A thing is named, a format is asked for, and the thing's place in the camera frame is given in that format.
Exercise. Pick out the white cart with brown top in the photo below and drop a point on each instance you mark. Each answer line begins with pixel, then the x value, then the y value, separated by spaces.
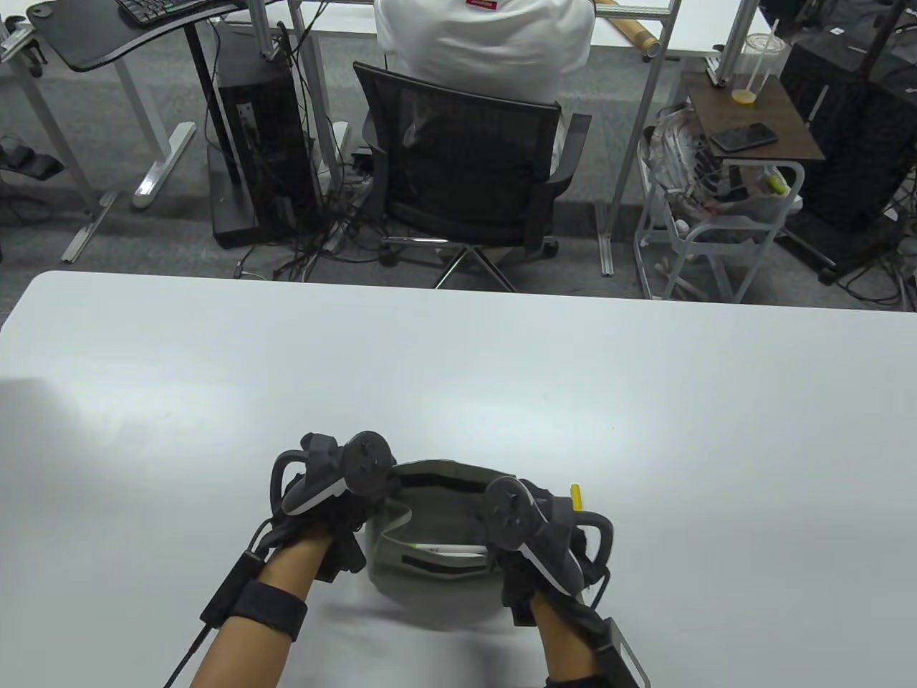
pixel 759 107

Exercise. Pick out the person's left hand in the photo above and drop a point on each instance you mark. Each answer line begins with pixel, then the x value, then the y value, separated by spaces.
pixel 344 519

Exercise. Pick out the person's left forearm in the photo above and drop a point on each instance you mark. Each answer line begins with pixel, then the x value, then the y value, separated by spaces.
pixel 286 573

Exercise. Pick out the cardboard tube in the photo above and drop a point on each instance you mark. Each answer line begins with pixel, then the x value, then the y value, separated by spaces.
pixel 634 34

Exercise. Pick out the white desk leg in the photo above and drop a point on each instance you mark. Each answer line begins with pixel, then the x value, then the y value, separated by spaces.
pixel 161 172

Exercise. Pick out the white background desk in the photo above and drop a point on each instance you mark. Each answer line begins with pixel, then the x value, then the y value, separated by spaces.
pixel 688 36

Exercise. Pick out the white twist pen yellow cap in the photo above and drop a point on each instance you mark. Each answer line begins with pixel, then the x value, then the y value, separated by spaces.
pixel 575 494

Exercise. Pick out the large black equipment case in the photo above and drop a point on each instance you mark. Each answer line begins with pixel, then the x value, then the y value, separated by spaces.
pixel 852 129

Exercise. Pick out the person's right forearm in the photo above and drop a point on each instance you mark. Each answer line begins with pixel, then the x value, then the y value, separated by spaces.
pixel 566 645

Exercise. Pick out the person's right hand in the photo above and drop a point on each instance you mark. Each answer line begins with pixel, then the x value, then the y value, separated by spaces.
pixel 517 595

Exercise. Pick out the white twist pen green cap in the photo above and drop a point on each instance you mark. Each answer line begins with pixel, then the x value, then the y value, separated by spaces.
pixel 444 550

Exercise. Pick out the clear plastic cup with straw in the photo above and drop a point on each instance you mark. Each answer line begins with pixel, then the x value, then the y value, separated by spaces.
pixel 759 64

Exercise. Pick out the clear plastic bag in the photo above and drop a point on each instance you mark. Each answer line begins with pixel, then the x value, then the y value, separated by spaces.
pixel 673 158

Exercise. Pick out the black keyboard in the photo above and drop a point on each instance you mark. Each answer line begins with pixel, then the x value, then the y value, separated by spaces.
pixel 157 8

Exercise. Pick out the black computer tower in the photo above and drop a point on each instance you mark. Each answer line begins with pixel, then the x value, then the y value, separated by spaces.
pixel 258 143

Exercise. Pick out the black smartphone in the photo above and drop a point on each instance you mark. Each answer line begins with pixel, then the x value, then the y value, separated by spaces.
pixel 743 136

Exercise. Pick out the black curved standing desk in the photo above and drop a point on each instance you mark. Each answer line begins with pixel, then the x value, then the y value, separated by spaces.
pixel 93 43

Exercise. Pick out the green fabric pencil pouch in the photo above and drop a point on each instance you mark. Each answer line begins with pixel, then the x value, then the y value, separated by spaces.
pixel 430 516

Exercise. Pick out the black mesh office chair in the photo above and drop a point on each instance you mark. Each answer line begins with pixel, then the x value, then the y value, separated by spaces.
pixel 458 165

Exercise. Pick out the black wrist-mounted device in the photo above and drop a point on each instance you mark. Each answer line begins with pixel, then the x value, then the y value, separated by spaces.
pixel 623 656
pixel 233 588

